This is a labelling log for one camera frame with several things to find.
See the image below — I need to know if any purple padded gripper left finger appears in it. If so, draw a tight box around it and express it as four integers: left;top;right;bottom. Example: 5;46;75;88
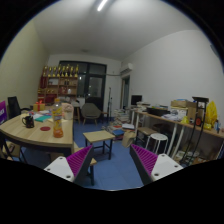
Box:
45;145;94;183

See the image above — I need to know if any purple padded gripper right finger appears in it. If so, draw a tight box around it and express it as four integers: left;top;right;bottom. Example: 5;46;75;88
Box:
130;144;182;185

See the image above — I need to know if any white round stool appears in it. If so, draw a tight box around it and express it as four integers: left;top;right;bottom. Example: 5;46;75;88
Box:
146;133;168;153

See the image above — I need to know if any small wooden side table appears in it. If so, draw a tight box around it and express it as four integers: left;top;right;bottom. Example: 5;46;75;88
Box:
84;130;115;159

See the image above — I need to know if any round wooden table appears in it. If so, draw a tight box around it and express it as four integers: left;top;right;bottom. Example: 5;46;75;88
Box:
0;114;73;157

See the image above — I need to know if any red round coaster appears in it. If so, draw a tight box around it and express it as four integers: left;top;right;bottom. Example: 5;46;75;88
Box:
40;126;51;131

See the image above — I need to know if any teal book on table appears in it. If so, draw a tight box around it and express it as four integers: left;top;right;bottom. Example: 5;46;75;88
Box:
35;115;51;122

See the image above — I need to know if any grey-green armchair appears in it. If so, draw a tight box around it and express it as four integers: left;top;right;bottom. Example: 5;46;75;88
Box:
81;103;101;123

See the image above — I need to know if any stack of books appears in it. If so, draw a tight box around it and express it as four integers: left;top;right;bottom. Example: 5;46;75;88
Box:
114;109;130;124

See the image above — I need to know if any orange drink plastic bottle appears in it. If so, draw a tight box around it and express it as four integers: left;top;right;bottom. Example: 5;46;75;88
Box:
52;98;63;138

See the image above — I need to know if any black mug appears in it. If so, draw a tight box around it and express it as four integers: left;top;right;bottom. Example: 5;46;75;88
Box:
22;116;34;128

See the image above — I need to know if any cardboard box on desk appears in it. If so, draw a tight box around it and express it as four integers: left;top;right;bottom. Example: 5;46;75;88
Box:
171;100;196;108

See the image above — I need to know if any black computer monitor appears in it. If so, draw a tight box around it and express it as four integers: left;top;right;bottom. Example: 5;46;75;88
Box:
131;95;142;106

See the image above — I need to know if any orange gift box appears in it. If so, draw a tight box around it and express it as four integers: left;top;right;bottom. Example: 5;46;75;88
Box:
33;101;45;112

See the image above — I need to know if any yellow bag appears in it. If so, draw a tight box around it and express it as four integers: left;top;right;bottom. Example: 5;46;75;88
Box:
205;101;218;126

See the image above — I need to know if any black tripod stand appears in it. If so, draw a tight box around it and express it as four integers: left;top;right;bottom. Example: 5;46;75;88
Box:
180;96;209;166

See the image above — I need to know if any black office chair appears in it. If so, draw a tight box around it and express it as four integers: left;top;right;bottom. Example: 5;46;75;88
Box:
8;96;30;118

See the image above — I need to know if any wooden trophy shelf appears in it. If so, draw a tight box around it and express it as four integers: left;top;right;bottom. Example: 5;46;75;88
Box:
38;64;79;105

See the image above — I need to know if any purple sign board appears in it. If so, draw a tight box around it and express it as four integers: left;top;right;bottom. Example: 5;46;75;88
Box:
0;101;7;125

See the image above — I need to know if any white air conditioner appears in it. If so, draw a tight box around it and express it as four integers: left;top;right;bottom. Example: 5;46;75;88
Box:
120;63;133;75

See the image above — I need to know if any ceiling light tube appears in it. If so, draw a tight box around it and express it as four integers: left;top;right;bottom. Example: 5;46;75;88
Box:
97;0;108;12

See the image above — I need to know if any long wooden wall desk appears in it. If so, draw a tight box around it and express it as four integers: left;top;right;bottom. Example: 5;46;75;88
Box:
130;109;224;160

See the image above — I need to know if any dark window door frame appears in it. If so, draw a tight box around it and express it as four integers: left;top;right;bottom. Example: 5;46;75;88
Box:
59;61;107;109

